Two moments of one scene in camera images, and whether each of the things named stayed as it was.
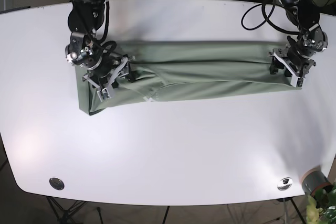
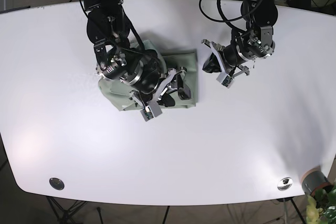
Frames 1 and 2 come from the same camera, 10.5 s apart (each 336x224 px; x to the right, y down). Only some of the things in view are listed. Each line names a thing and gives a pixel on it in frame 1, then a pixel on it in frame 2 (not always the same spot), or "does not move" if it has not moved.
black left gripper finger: x=279 y=57 → x=215 y=63
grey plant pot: x=315 y=180 does not move
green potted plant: x=321 y=209 does not move
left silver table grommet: x=56 y=183 does not move
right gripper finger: x=129 y=75 → x=154 y=105
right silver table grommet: x=285 y=184 does not move
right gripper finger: x=104 y=92 → x=145 y=111
